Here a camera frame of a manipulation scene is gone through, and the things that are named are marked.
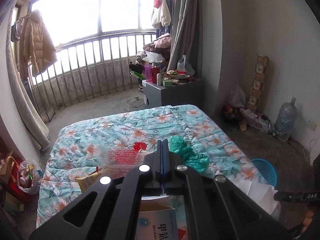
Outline metal balcony railing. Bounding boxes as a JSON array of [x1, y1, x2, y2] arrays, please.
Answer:
[[24, 31, 157, 113]]

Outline pile of small packets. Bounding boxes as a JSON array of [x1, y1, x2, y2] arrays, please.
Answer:
[[166, 69, 195, 84]]

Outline large window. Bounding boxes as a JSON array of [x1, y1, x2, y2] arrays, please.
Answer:
[[29, 0, 175, 48]]

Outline white and blue medicine box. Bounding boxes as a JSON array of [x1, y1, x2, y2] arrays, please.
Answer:
[[136, 196, 188, 240]]

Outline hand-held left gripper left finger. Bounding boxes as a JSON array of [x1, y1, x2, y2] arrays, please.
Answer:
[[29, 139, 164, 240]]

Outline dark bag of rubbish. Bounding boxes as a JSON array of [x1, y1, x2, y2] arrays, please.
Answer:
[[222, 105, 244, 124]]

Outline filled white plastic bag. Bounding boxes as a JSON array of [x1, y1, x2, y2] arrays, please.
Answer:
[[17, 159, 43, 194]]

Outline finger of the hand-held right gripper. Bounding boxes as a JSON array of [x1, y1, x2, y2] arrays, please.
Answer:
[[274, 192, 303, 202]]

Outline clear red-printed plastic packaging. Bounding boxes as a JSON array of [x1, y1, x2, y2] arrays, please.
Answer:
[[96, 147, 153, 178]]

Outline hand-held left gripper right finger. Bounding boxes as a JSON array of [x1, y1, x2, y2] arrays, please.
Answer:
[[163, 139, 292, 240]]

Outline beige down jacket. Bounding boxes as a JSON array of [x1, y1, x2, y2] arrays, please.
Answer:
[[19, 9, 58, 78]]

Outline large clear water jug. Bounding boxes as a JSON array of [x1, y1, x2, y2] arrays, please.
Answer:
[[275, 97, 298, 140]]

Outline pile of clothes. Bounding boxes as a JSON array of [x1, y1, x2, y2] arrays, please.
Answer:
[[136, 33, 173, 64]]

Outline green plastic bag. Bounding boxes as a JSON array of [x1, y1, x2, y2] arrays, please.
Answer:
[[168, 135, 210, 173]]

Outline red bottle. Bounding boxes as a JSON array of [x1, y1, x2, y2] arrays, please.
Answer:
[[151, 62, 160, 83]]

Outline white fleece jacket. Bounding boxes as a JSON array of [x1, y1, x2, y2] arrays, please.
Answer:
[[151, 0, 172, 29]]

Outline blue plastic basket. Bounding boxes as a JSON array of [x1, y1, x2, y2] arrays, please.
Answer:
[[251, 158, 278, 187]]

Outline grey cabinet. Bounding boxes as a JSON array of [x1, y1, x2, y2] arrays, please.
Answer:
[[142, 77, 205, 109]]

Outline grey curtain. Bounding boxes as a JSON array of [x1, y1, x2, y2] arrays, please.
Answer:
[[166, 0, 198, 73]]

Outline beige curtain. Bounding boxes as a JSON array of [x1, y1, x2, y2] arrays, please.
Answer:
[[5, 40, 50, 150]]

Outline white paper sheet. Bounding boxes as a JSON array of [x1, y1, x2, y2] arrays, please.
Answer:
[[235, 177, 282, 218]]

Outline yellow snack packet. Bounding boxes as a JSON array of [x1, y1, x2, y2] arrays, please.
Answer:
[[76, 171, 103, 193]]

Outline dark hanging clothes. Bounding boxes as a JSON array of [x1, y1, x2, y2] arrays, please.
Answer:
[[10, 21, 24, 43]]

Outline floral teal blanket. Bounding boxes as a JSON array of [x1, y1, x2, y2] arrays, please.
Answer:
[[36, 104, 278, 230]]

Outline crumpled papers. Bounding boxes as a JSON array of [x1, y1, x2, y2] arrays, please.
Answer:
[[240, 107, 274, 133]]

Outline tan tote bag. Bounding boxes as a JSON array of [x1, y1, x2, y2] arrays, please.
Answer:
[[0, 150, 19, 185]]

